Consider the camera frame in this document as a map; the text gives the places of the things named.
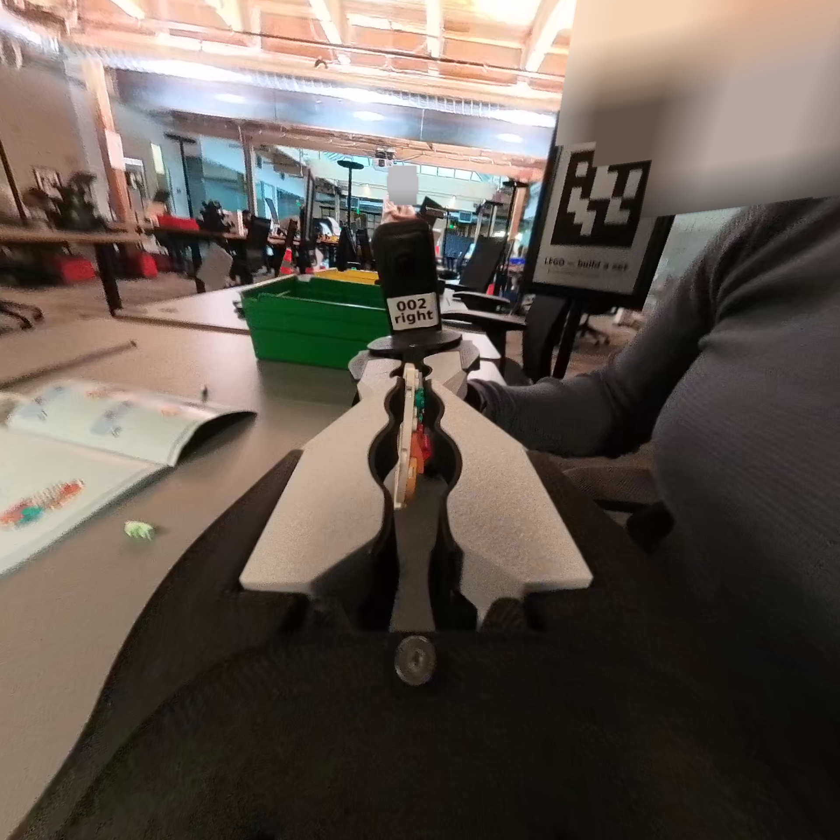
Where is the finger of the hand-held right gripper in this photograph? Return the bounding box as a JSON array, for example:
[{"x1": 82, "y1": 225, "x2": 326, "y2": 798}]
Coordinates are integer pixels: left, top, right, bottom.
[
  {"x1": 358, "y1": 358, "x2": 403, "y2": 396},
  {"x1": 425, "y1": 357, "x2": 471, "y2": 396}
]

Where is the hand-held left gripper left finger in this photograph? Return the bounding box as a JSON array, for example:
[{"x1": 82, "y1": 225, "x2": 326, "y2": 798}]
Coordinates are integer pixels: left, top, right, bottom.
[{"x1": 239, "y1": 382, "x2": 403, "y2": 631}]

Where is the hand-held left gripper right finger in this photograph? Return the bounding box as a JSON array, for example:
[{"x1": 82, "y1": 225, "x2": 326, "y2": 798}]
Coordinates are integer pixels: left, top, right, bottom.
[{"x1": 420, "y1": 381, "x2": 595, "y2": 629}]

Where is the white lego model with coloured bricks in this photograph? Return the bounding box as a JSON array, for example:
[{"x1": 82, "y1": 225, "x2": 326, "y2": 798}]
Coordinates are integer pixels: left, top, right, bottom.
[{"x1": 384, "y1": 364, "x2": 437, "y2": 511}]

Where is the lego instruction booklet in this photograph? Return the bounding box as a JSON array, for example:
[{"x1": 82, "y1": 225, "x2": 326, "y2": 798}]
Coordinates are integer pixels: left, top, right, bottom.
[{"x1": 0, "y1": 378, "x2": 258, "y2": 578}]

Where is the black floor lamp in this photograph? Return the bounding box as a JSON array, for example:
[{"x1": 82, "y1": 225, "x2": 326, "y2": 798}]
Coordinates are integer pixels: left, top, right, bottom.
[{"x1": 336, "y1": 157, "x2": 366, "y2": 266}]

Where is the stack of green storage bins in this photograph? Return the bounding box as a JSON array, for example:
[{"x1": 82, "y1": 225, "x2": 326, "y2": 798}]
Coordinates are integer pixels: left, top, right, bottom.
[{"x1": 238, "y1": 272, "x2": 396, "y2": 370}]

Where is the black sign stand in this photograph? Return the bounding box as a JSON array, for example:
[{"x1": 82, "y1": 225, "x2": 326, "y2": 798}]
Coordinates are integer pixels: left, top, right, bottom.
[{"x1": 521, "y1": 289, "x2": 595, "y2": 383}]

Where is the black framed marker sign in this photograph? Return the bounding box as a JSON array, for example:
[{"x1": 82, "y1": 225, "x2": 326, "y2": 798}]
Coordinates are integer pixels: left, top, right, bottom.
[{"x1": 529, "y1": 141, "x2": 677, "y2": 298}]

